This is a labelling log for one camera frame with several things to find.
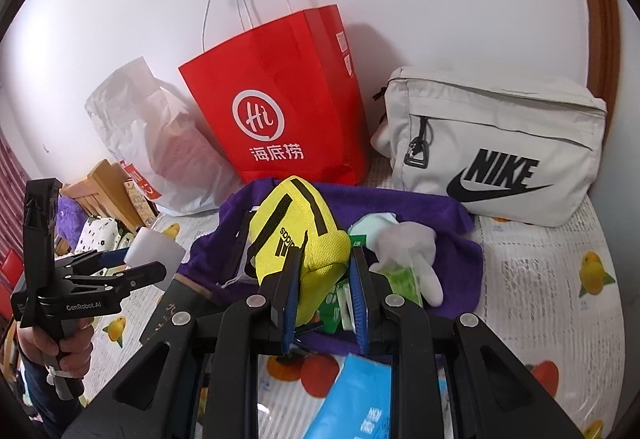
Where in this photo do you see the wooden chair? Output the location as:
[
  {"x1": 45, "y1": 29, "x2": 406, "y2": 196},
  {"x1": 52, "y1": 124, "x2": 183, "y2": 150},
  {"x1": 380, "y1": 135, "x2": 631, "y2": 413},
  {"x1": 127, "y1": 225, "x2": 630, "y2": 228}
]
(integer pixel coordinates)
[{"x1": 60, "y1": 159, "x2": 146, "y2": 232}]

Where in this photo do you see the blue tissue pack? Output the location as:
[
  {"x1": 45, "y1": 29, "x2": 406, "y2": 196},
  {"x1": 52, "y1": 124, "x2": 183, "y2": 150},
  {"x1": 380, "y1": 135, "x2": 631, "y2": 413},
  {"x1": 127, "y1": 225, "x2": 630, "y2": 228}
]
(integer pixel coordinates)
[{"x1": 300, "y1": 353, "x2": 396, "y2": 439}]

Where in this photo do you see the white floral pillow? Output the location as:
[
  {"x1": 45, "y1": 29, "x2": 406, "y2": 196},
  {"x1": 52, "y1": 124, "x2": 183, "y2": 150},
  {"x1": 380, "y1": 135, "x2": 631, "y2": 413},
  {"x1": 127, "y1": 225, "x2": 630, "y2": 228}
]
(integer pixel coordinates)
[{"x1": 75, "y1": 216, "x2": 123, "y2": 265}]

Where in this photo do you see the red striped curtain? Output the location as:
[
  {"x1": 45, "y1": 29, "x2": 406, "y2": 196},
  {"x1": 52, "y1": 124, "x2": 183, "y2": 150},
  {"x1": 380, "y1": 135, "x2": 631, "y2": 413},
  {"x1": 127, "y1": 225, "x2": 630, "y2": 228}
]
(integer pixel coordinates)
[{"x1": 0, "y1": 129, "x2": 31, "y2": 280}]

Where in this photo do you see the white paper cup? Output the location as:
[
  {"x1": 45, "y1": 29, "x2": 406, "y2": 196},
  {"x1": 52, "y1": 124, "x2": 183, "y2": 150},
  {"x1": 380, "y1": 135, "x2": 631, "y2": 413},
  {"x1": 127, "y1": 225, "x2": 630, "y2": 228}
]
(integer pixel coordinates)
[{"x1": 123, "y1": 226, "x2": 183, "y2": 292}]

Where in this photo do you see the light green wet wipe pack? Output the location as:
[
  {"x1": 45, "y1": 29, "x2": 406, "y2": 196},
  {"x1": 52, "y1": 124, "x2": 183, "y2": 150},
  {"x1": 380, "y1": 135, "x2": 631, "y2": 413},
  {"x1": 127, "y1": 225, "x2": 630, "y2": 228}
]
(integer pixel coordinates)
[{"x1": 372, "y1": 261, "x2": 426, "y2": 312}]

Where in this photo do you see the red chair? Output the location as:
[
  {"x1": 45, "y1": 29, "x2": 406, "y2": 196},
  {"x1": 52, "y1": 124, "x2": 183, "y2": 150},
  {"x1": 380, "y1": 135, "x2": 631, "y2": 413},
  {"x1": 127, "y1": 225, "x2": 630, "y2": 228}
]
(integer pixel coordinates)
[{"x1": 0, "y1": 249, "x2": 26, "y2": 320}]

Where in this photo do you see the green snack packet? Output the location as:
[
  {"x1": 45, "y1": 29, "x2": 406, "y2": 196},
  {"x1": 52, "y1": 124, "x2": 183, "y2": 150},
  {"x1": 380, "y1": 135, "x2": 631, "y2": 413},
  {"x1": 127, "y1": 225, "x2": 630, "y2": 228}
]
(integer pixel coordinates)
[{"x1": 320, "y1": 231, "x2": 368, "y2": 335}]

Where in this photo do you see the brown wooden frame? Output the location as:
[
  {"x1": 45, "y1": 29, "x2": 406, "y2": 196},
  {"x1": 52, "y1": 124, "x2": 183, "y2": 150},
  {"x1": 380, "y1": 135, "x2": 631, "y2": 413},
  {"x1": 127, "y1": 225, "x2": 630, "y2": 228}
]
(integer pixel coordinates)
[{"x1": 572, "y1": 0, "x2": 633, "y2": 134}]

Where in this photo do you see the person's dark blue clothing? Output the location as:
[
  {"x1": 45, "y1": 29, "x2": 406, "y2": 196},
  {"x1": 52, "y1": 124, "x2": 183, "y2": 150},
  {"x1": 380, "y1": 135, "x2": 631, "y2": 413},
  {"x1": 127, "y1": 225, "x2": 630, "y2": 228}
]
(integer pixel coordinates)
[{"x1": 17, "y1": 354, "x2": 96, "y2": 430}]

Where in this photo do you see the purple towel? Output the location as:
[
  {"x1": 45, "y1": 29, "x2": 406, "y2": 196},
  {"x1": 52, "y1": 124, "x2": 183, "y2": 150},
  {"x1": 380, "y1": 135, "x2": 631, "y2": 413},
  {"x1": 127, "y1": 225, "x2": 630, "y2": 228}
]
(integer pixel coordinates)
[{"x1": 180, "y1": 179, "x2": 485, "y2": 355}]

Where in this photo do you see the yellow pouch with black stripes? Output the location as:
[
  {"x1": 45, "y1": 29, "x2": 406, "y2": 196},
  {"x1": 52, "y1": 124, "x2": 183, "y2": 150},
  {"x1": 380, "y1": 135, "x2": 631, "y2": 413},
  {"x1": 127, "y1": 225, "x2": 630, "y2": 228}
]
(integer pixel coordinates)
[{"x1": 248, "y1": 176, "x2": 352, "y2": 326}]

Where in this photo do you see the purple plush toy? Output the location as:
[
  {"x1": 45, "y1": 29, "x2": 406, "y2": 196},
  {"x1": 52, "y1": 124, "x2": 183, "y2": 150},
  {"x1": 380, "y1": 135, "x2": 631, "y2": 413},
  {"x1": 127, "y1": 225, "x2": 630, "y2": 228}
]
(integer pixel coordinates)
[{"x1": 56, "y1": 196, "x2": 83, "y2": 252}]

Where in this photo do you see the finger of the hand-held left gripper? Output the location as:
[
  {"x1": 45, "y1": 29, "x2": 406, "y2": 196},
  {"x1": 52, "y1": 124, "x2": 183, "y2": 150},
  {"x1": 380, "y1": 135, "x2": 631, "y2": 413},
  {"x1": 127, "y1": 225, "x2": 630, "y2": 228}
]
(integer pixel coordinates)
[
  {"x1": 62, "y1": 260, "x2": 168, "y2": 305},
  {"x1": 54, "y1": 250, "x2": 132, "y2": 277}
]

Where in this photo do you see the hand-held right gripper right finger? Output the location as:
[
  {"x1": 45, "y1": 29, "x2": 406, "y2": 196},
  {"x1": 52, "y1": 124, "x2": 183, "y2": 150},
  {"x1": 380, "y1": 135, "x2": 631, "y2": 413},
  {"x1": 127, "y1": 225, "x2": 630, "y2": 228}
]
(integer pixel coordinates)
[{"x1": 350, "y1": 246, "x2": 586, "y2": 439}]

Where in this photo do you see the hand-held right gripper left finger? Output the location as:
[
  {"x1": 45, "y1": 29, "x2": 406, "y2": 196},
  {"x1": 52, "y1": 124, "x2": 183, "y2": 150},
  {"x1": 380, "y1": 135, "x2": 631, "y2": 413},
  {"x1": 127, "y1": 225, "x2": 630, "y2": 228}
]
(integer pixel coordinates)
[{"x1": 60, "y1": 246, "x2": 307, "y2": 439}]

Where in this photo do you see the person's left hand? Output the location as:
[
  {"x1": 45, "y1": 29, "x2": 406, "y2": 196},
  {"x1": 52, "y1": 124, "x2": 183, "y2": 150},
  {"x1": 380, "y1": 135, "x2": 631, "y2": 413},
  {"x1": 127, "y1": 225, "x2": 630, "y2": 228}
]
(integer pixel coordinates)
[{"x1": 19, "y1": 325, "x2": 96, "y2": 379}]

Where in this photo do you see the light grey shoulder bag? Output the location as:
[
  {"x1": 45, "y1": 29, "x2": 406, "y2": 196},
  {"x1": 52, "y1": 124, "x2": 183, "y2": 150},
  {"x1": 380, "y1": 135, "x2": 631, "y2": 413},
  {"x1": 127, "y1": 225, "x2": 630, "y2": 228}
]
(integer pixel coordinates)
[{"x1": 370, "y1": 66, "x2": 608, "y2": 227}]

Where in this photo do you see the white plastic shopping bag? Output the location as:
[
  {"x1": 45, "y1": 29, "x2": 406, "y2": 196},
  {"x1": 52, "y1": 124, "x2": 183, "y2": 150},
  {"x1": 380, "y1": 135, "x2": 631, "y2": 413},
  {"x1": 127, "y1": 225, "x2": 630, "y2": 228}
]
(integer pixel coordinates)
[{"x1": 84, "y1": 56, "x2": 241, "y2": 217}]

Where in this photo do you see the red paper bag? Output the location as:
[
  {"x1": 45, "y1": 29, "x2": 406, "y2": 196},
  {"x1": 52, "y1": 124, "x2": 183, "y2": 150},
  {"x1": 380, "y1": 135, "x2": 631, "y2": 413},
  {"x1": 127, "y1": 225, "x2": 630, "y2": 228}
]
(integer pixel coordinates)
[{"x1": 178, "y1": 0, "x2": 371, "y2": 187}]

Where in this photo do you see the brown printed box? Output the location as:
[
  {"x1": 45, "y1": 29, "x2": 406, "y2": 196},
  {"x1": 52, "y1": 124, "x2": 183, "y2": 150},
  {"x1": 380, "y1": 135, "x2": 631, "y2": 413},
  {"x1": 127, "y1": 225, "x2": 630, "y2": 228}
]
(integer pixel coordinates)
[{"x1": 122, "y1": 179, "x2": 161, "y2": 227}]

